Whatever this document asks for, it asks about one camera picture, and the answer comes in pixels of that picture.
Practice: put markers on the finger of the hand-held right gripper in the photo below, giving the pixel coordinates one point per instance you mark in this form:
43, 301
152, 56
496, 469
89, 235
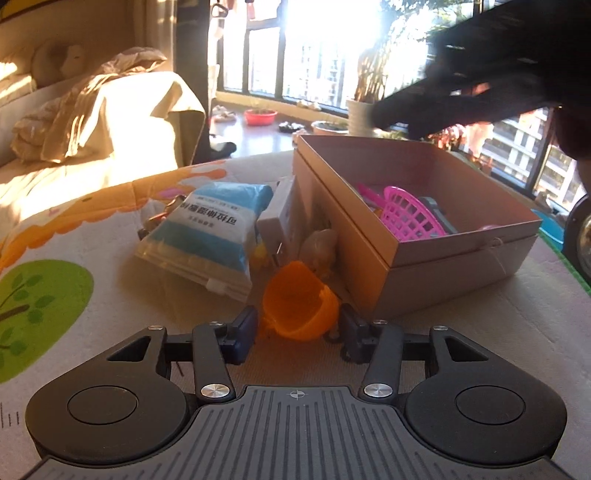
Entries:
401, 108
461, 113

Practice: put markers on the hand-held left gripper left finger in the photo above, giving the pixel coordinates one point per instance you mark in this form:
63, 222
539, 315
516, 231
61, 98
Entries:
244, 333

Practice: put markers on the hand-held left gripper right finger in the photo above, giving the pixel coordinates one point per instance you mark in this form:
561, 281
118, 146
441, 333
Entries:
352, 332

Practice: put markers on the orange toy cup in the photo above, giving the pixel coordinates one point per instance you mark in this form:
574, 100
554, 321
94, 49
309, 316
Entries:
295, 300

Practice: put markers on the tan cardboard box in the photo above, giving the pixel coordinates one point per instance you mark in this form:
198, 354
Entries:
369, 258

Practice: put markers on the desktop with printed mat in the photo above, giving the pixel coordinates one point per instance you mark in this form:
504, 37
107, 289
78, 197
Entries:
115, 300

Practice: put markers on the white plant pot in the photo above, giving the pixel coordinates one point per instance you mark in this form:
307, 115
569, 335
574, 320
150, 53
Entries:
362, 117

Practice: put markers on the tall green plant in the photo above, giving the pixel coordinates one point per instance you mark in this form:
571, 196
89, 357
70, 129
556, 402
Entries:
374, 69

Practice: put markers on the low round plant pot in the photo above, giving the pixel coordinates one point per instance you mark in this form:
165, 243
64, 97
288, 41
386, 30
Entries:
328, 127

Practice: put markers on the small yellow toy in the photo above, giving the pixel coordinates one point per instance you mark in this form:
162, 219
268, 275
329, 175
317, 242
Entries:
259, 254

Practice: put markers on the pink toy piece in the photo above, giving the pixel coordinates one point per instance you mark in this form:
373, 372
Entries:
369, 194

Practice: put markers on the grey toy piece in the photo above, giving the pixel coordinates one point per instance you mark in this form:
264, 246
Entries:
441, 210

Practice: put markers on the blue and white packet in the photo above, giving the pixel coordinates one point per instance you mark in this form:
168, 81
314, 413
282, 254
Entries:
203, 235

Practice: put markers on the pink toy basket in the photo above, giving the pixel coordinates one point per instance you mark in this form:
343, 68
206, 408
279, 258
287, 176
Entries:
411, 217

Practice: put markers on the small white box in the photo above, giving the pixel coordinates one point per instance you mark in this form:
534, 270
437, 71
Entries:
281, 217

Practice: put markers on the small brown toy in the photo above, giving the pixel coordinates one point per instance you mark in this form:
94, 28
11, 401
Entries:
161, 221

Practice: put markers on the red plastic basin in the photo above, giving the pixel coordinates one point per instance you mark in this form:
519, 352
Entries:
260, 117

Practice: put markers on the blue plastic basin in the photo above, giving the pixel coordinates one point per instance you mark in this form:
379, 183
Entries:
549, 228

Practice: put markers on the dark round object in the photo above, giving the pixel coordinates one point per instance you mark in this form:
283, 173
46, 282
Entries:
581, 240

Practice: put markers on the pair of light shoes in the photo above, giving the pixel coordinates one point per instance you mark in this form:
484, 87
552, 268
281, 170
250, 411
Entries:
224, 114

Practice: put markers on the sofa with beige cover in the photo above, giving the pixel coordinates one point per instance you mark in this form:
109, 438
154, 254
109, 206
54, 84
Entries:
92, 175

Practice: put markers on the crumpled beige blanket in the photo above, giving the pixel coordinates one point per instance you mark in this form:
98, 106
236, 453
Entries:
74, 120

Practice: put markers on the beige plush toy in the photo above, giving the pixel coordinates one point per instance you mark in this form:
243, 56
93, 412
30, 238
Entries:
53, 62

